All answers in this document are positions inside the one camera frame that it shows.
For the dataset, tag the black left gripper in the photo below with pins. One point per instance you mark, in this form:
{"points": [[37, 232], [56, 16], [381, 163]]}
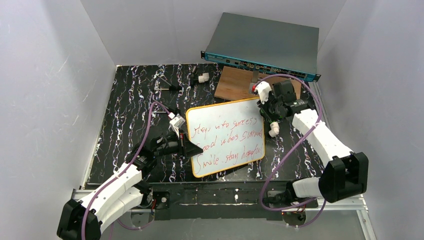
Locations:
{"points": [[181, 145]]}

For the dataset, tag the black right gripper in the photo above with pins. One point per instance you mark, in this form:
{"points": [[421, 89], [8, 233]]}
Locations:
{"points": [[268, 108]]}

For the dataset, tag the orange framed whiteboard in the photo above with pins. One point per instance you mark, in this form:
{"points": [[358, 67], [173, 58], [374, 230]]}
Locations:
{"points": [[230, 134]]}

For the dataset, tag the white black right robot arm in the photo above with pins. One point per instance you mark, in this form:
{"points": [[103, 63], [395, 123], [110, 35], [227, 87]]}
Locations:
{"points": [[345, 172]]}

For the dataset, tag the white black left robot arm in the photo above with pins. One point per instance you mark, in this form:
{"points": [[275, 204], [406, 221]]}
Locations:
{"points": [[88, 217]]}

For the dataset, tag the white pipe elbow fitting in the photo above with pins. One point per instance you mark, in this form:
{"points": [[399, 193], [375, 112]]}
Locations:
{"points": [[274, 129]]}

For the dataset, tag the brown wooden board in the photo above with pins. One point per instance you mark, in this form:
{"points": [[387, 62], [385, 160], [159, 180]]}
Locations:
{"points": [[234, 84]]}

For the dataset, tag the white black pipe fitting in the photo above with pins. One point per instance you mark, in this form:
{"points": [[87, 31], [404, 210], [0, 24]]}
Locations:
{"points": [[194, 79]]}

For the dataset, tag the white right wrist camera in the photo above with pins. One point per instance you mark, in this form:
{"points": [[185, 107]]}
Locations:
{"points": [[262, 89]]}

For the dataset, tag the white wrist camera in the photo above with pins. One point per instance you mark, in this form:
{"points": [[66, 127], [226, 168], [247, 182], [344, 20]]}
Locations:
{"points": [[175, 122], [262, 89]]}

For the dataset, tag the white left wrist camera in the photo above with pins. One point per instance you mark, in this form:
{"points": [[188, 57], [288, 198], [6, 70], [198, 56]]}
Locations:
{"points": [[175, 122]]}

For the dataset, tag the grey metal bracket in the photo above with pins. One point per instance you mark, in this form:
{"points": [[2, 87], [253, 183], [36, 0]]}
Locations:
{"points": [[254, 80]]}

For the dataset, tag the teal network switch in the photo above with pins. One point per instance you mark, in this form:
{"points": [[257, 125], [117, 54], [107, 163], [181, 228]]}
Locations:
{"points": [[264, 45]]}

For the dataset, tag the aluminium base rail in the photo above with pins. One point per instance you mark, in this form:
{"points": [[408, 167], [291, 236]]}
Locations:
{"points": [[220, 200]]}

